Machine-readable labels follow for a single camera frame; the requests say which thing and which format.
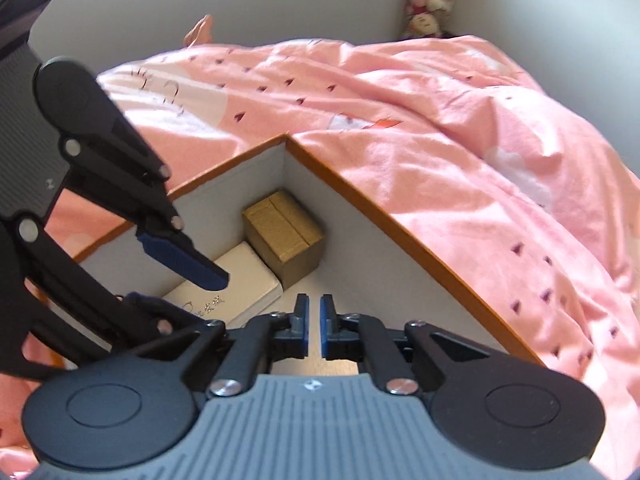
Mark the pink fabric piece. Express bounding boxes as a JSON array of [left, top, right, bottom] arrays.
[[182, 14, 215, 47]]

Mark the white glasses case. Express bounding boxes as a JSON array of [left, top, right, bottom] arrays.
[[162, 241, 283, 331]]

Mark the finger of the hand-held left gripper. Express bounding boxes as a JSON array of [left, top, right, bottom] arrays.
[[59, 85, 230, 292], [12, 212, 226, 368]]

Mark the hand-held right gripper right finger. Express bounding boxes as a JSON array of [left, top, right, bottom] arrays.
[[319, 294, 482, 395]]

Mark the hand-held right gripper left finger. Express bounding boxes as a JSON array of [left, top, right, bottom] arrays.
[[145, 294, 312, 401]]

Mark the pink printed blanket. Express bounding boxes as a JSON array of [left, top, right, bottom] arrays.
[[0, 35, 640, 480]]

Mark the orange-rimmed cardboard box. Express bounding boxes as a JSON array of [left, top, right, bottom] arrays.
[[50, 132, 546, 376]]

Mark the gold cardboard box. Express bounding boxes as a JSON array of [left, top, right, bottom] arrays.
[[242, 189, 326, 291]]

